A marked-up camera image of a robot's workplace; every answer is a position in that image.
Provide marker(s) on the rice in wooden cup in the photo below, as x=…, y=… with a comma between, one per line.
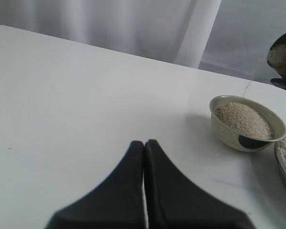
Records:
x=277, y=55

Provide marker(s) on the small cream ceramic bowl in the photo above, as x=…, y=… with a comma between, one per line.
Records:
x=241, y=142

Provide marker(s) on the white backdrop curtain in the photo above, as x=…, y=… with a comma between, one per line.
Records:
x=230, y=37

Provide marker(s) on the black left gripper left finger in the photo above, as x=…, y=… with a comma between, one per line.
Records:
x=116, y=203

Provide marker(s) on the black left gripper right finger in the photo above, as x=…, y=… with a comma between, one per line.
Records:
x=175, y=202

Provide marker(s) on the rice in small bowl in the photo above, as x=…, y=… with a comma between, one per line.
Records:
x=245, y=120

